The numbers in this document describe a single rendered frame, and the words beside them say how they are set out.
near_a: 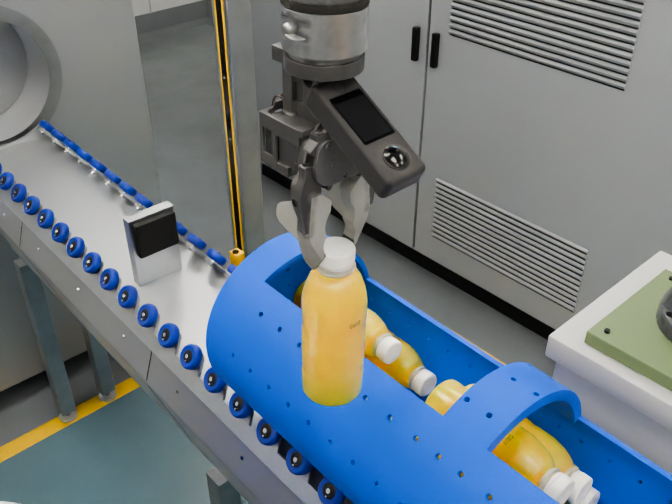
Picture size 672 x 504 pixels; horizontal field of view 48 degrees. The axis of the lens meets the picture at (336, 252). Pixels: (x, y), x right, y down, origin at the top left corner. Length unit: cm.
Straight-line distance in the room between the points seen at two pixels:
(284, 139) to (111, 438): 198
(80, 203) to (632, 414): 132
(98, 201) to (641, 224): 155
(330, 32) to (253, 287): 53
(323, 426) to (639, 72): 159
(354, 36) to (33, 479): 209
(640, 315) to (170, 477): 164
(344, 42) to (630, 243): 194
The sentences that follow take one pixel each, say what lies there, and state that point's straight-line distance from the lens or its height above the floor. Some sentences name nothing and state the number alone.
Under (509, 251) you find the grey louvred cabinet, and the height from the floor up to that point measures 32.
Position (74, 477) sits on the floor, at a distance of 252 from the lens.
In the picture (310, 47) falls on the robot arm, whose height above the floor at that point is 165.
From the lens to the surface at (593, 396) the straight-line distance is 117.
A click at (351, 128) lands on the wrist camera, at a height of 159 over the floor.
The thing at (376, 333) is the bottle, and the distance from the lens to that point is 113.
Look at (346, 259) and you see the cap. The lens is 75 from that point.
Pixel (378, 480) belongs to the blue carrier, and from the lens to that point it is 94.
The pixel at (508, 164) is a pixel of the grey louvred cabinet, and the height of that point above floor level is 64.
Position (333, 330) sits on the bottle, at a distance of 78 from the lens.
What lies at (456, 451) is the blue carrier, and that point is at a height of 120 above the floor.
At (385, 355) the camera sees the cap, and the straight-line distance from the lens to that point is 112.
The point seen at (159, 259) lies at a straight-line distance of 159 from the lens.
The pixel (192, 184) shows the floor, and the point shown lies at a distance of 385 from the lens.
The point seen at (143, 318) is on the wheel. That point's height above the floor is 96.
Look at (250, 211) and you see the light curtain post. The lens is 186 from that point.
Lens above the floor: 187
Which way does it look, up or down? 35 degrees down
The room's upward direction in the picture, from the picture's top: straight up
